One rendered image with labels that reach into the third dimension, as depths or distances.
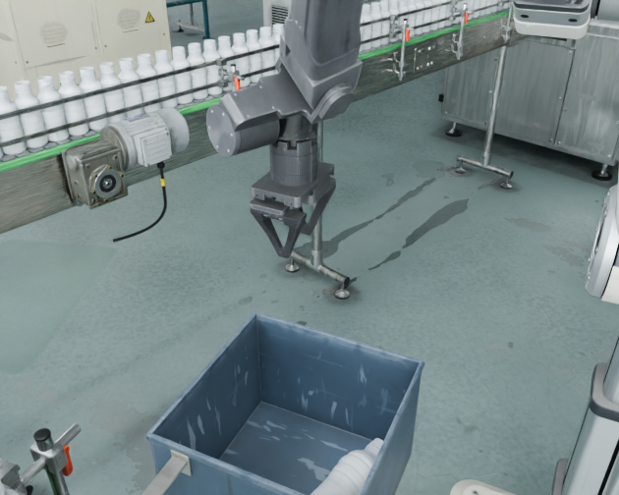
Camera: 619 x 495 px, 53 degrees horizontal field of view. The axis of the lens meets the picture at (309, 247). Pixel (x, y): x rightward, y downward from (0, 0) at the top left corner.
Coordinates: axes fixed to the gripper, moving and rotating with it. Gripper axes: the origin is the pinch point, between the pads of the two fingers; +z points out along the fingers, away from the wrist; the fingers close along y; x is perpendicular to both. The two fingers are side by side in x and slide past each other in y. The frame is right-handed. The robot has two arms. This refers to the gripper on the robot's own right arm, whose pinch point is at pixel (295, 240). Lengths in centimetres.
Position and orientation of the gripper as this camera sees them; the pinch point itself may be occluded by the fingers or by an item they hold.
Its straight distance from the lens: 80.1
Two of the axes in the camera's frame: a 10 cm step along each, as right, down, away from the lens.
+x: 9.0, 2.4, -3.8
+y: -4.4, 4.8, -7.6
